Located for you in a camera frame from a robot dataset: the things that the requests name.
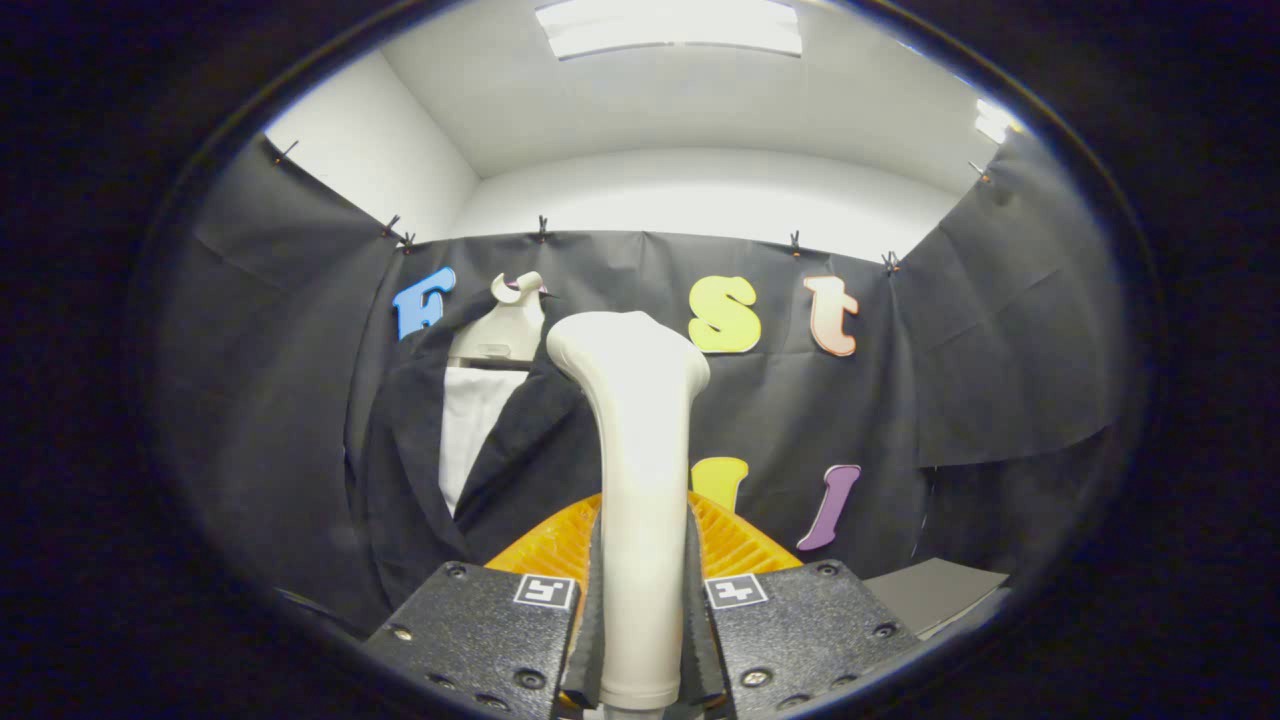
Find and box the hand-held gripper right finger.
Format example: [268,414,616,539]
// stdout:
[683,490,926,720]

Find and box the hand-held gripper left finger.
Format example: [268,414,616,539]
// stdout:
[362,493,606,720]

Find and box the white garment steamer head with hose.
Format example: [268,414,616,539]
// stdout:
[546,311,711,713]

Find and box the white shirt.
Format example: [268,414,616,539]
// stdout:
[438,365,529,519]

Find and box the black suit jacket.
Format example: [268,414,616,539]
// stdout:
[345,290,606,633]

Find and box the cream clothes hanger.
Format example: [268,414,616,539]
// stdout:
[447,271,547,367]

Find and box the black backdrop cloth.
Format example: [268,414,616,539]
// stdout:
[160,130,1131,641]

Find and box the grey cabinet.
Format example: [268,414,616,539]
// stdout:
[862,557,1011,641]

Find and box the ceiling light panel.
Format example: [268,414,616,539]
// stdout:
[535,0,803,61]
[975,98,1021,144]

